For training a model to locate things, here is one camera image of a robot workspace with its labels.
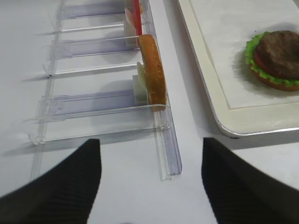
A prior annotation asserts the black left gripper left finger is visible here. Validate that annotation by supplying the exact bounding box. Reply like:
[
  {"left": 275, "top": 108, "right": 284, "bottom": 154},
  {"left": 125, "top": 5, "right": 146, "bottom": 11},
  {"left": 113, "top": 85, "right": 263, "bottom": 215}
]
[{"left": 0, "top": 139, "right": 102, "bottom": 224}]

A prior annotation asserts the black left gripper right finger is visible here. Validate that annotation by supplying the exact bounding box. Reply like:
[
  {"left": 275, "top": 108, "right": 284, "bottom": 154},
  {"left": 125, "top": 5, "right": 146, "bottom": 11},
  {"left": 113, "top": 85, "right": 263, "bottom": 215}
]
[{"left": 201, "top": 138, "right": 299, "bottom": 224}]

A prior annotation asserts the left clear acrylic rack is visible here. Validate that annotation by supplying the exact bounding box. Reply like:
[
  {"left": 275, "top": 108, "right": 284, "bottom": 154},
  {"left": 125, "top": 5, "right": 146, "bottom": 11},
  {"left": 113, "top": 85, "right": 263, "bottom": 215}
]
[{"left": 25, "top": 0, "right": 182, "bottom": 180}]

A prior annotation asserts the meat patty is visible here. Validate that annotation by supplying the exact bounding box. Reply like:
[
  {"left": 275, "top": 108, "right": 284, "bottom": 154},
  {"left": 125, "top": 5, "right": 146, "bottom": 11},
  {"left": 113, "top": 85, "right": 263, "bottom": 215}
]
[{"left": 256, "top": 30, "right": 299, "bottom": 79}]

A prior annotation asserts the lettuce leaf on tray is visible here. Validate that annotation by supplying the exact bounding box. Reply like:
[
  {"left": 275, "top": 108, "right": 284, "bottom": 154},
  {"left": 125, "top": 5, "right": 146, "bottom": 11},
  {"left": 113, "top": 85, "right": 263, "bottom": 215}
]
[{"left": 245, "top": 31, "right": 299, "bottom": 81}]

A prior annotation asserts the standing tomato slice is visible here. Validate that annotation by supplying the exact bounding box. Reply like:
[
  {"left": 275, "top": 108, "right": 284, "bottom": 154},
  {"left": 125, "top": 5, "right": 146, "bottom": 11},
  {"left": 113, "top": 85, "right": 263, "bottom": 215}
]
[{"left": 131, "top": 0, "right": 142, "bottom": 35}]

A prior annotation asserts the cream metal tray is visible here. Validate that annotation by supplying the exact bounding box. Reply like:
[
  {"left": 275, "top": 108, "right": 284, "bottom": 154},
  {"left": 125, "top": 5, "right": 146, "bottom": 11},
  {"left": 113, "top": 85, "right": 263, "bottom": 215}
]
[{"left": 178, "top": 0, "right": 299, "bottom": 138}]

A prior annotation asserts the bottom bun on tray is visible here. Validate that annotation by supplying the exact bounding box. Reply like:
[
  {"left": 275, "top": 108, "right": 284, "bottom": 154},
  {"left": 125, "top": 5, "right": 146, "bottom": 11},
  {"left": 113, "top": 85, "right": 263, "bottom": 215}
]
[{"left": 252, "top": 70, "right": 299, "bottom": 91}]

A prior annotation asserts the white paper liner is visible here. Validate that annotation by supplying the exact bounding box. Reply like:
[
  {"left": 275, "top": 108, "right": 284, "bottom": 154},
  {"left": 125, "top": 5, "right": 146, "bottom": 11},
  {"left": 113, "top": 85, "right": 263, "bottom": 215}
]
[{"left": 191, "top": 0, "right": 299, "bottom": 109}]

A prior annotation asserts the left rack bun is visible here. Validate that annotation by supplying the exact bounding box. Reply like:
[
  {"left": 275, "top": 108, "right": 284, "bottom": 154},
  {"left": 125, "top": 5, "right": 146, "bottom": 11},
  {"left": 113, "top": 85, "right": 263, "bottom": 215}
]
[{"left": 138, "top": 34, "right": 166, "bottom": 112}]

